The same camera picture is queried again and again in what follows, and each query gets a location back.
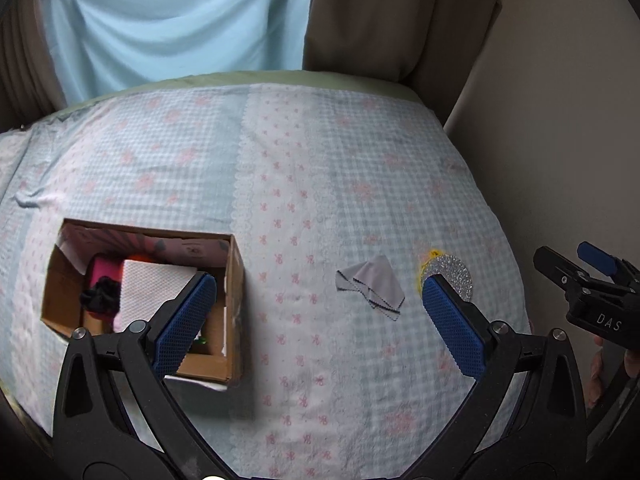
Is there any brown curtain right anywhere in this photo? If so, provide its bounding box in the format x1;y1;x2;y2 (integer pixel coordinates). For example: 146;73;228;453
303;0;499;122

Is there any silver glitter scrub pad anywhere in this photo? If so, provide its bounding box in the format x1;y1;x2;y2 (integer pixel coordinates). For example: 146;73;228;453
416;249;473;301

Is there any black scrunchie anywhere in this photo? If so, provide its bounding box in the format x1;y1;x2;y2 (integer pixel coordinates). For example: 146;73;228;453
79;276;122;318

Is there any brown curtain left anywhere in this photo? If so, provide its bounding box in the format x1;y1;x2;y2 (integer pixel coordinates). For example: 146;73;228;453
1;0;66;131

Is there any grey microfibre cloth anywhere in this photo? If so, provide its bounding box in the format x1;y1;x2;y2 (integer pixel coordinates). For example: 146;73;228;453
335;255;406;321

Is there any brown curtain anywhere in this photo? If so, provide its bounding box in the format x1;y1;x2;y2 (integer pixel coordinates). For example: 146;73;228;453
303;0;499;122
1;0;66;131

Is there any magenta pouch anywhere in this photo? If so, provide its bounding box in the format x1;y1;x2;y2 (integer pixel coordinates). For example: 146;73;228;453
88;254;126;319

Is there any person's right hand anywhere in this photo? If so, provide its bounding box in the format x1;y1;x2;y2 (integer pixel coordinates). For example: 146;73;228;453
585;336;604;408

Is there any cardboard box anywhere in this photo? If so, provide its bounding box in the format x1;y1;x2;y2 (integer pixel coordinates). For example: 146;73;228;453
41;219;244;386

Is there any checkered floral bed sheet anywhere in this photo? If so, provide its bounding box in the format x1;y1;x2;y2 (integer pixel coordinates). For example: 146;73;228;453
1;84;528;479

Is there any white textured cloth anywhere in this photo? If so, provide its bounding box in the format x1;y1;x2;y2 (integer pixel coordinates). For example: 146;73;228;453
113;259;196;333

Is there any light blue hanging cloth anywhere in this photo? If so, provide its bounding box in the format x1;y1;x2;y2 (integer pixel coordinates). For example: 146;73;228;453
42;0;310;104

